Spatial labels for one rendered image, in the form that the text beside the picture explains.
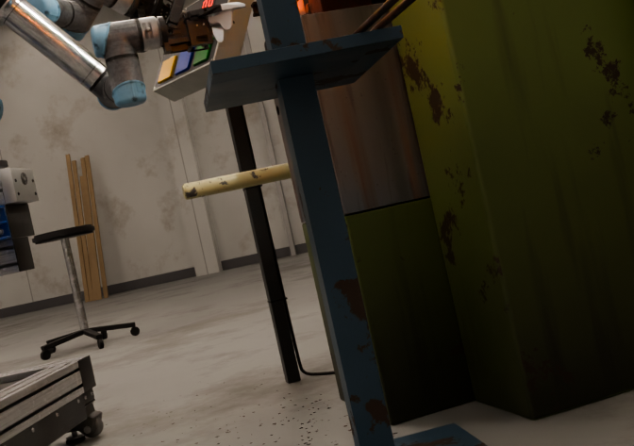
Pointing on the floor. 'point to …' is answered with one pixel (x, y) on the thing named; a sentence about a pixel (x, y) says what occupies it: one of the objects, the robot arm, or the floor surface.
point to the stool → (75, 292)
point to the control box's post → (263, 248)
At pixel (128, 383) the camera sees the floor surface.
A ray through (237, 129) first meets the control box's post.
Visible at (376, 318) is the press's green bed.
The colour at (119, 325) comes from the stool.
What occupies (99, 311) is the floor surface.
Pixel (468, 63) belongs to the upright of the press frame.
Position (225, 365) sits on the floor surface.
